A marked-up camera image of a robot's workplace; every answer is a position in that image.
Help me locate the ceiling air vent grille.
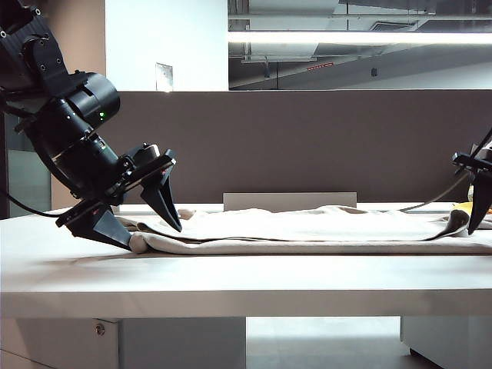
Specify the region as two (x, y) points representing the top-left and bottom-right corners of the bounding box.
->
(367, 20), (420, 32)

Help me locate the beige T-shirt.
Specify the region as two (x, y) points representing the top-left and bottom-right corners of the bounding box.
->
(115, 205), (492, 257)

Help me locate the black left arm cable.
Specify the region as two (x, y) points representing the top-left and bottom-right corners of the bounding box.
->
(0, 188), (62, 218)

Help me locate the grey fabric desk divider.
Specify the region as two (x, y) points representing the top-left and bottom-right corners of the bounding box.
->
(105, 90), (492, 205)

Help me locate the dark framed glass door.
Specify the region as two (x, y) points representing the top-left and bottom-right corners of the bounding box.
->
(4, 113), (52, 218)

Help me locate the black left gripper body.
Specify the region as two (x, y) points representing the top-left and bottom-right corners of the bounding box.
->
(55, 145), (178, 228)

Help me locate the long ceiling light strip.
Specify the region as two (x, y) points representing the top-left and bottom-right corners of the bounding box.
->
(228, 31), (492, 45)

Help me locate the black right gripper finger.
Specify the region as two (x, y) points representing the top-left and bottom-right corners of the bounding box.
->
(467, 170), (492, 235)

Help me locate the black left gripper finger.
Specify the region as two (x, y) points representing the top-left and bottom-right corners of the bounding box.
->
(139, 168), (184, 234)
(63, 203), (135, 251)

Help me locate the yellow cloth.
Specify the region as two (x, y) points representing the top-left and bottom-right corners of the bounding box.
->
(451, 201), (492, 215)

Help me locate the white cabinet without lock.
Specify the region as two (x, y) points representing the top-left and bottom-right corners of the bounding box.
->
(400, 317), (492, 369)

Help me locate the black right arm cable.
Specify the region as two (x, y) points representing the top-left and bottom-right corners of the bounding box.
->
(472, 128), (492, 158)

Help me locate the metal ceiling cable tray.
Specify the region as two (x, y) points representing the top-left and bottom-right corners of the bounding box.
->
(241, 55), (318, 64)

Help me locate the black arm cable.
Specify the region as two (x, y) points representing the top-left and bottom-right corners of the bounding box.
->
(472, 128), (492, 158)
(0, 188), (62, 218)

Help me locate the silver wall plate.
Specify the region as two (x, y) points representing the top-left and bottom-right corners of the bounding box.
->
(155, 62), (175, 93)

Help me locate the white drawer cabinet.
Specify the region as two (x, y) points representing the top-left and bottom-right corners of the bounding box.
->
(0, 317), (247, 369)

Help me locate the grey cable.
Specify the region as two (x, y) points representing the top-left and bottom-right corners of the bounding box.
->
(397, 175), (470, 212)

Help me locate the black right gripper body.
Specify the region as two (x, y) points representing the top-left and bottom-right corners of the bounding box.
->
(452, 151), (492, 173)

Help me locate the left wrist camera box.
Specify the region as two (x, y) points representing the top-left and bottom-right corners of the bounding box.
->
(128, 143), (161, 163)

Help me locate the grey metal cable box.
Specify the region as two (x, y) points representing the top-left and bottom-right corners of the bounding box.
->
(223, 192), (357, 212)

